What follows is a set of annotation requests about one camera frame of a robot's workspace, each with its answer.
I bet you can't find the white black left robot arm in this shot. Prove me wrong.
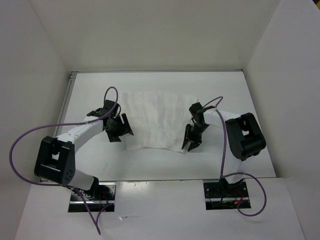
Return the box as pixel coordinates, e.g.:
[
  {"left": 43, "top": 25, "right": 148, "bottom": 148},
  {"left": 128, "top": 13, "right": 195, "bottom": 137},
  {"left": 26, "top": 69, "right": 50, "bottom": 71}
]
[{"left": 34, "top": 100, "right": 133, "bottom": 200}]

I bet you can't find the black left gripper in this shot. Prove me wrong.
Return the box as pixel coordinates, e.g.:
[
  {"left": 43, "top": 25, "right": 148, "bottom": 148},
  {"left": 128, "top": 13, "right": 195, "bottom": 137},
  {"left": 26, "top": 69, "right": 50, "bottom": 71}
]
[{"left": 105, "top": 113, "right": 133, "bottom": 142}]

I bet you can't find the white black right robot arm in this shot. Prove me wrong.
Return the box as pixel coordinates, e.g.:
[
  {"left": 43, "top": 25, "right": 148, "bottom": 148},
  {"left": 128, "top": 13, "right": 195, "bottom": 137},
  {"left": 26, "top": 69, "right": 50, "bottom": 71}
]
[{"left": 181, "top": 102, "right": 266, "bottom": 197}]

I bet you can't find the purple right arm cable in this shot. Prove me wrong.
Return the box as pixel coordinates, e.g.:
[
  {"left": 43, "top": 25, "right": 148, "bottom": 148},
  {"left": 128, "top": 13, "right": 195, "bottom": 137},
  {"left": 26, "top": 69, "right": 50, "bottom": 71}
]
[{"left": 202, "top": 96, "right": 268, "bottom": 217}]

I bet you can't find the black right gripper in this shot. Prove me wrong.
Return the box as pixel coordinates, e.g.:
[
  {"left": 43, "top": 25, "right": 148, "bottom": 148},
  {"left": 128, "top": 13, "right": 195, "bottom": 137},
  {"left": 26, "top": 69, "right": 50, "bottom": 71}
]
[{"left": 181, "top": 122, "right": 210, "bottom": 152}]

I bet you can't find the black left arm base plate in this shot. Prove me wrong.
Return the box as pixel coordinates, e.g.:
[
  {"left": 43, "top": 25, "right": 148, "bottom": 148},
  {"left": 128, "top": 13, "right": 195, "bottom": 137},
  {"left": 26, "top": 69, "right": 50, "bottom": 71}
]
[{"left": 68, "top": 181, "right": 117, "bottom": 213}]

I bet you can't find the white fabric skirt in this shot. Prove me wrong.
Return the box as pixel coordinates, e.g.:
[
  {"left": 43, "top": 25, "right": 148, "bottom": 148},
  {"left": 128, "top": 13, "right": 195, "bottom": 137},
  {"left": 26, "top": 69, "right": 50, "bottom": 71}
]
[{"left": 119, "top": 91, "right": 198, "bottom": 154}]

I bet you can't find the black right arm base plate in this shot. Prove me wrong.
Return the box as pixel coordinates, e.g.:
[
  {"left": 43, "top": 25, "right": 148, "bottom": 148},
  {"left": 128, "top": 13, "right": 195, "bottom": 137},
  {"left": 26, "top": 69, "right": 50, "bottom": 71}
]
[{"left": 203, "top": 181, "right": 251, "bottom": 211}]

